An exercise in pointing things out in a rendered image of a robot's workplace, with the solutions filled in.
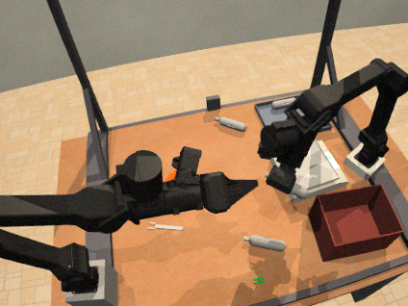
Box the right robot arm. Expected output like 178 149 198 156
0 146 202 294

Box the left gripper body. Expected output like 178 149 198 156
266 146 311 194

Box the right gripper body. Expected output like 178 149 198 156
163 171 227 216

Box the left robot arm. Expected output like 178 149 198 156
257 58 408 168

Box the white digital scale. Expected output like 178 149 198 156
288 139 349 204

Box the grey gas cylinder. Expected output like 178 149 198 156
265 173 308 199
243 235 286 251
271 98 295 109
215 116 246 131

